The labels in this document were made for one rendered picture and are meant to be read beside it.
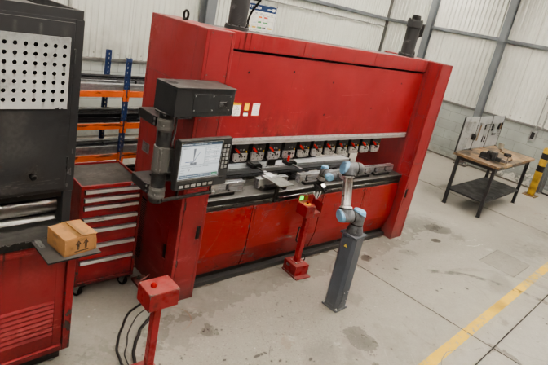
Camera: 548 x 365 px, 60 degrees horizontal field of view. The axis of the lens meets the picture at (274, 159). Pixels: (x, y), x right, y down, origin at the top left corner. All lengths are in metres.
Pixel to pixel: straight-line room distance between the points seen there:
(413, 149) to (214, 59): 3.27
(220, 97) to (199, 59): 0.41
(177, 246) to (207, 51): 1.58
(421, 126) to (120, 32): 4.77
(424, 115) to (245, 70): 2.71
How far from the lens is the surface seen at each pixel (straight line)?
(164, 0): 8.29
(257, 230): 4.60
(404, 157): 6.12
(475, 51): 11.76
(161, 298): 3.01
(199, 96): 3.11
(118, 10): 7.90
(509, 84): 11.45
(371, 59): 5.09
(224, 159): 3.39
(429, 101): 5.95
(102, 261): 4.15
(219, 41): 3.52
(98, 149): 5.34
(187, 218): 3.88
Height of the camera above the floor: 2.51
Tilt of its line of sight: 17 degrees down
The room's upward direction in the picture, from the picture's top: 12 degrees clockwise
